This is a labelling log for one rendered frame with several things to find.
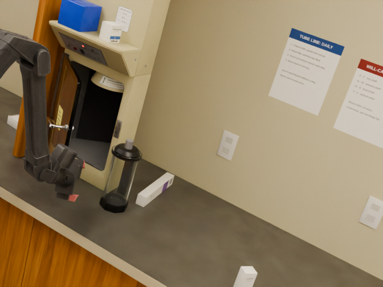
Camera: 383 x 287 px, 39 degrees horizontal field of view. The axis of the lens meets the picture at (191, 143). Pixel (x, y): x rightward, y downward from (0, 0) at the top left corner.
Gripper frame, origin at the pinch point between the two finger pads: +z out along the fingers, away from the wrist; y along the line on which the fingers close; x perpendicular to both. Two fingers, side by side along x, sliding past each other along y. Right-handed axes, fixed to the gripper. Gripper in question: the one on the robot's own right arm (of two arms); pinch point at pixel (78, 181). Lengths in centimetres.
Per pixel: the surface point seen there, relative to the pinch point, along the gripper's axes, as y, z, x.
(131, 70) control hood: 40.8, -4.1, -11.4
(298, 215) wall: 6, 52, -71
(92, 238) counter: -17.3, -6.9, -13.3
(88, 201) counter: -6.2, 9.9, -0.5
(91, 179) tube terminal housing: 2.0, 19.3, 5.2
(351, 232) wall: 4, 50, -92
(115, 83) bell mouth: 37.6, 6.7, -1.6
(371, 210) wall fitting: 13, 44, -98
